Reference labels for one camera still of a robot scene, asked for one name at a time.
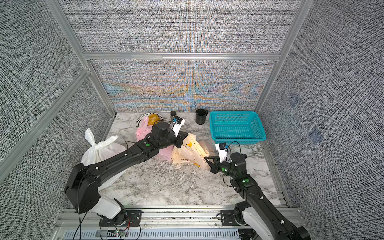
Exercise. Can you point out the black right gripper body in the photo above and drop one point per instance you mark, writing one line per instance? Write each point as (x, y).
(226, 169)

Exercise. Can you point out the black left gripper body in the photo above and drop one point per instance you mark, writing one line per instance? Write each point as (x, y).
(177, 140)

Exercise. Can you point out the cream banana print plastic bag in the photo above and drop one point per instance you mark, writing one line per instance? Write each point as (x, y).
(193, 152)

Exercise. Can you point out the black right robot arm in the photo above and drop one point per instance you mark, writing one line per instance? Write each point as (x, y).
(256, 210)

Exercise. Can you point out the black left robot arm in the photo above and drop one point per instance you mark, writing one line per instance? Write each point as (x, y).
(82, 188)

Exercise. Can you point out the pink plastic bag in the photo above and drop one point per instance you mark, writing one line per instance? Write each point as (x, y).
(143, 130)

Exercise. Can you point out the white plastic bag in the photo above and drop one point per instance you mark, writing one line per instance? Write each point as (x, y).
(101, 151)

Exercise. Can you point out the glass herb spice jar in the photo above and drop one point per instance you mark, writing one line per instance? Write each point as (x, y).
(173, 116)

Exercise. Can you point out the patterned plate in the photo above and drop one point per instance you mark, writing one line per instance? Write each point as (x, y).
(142, 117)

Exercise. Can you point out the yellow food on plate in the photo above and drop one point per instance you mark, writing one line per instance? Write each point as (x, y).
(153, 118)

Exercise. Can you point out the black cylindrical cup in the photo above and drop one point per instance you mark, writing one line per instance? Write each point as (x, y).
(201, 115)

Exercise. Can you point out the teal plastic basket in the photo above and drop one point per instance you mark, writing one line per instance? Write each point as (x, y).
(244, 127)

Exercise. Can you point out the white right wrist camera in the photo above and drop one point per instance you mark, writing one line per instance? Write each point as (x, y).
(222, 149)

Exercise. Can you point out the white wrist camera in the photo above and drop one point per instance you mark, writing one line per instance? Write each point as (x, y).
(178, 123)
(222, 149)

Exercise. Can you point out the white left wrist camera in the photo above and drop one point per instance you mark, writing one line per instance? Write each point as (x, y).
(178, 123)

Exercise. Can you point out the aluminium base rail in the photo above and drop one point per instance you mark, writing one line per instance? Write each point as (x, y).
(166, 223)

